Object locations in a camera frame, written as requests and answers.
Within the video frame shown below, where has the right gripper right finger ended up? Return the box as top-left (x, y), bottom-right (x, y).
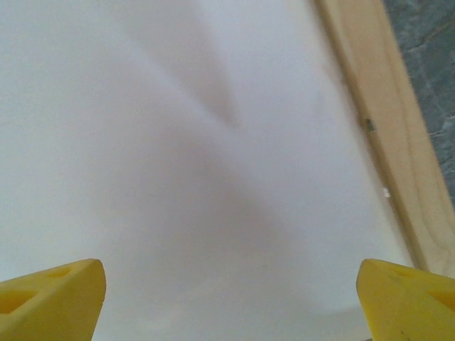
top-left (356, 258), bottom-right (455, 341)

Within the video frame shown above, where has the light wooden picture frame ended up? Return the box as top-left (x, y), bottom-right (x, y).
top-left (314, 0), bottom-right (455, 281)

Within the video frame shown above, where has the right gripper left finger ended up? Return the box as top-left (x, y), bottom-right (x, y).
top-left (0, 258), bottom-right (107, 341)

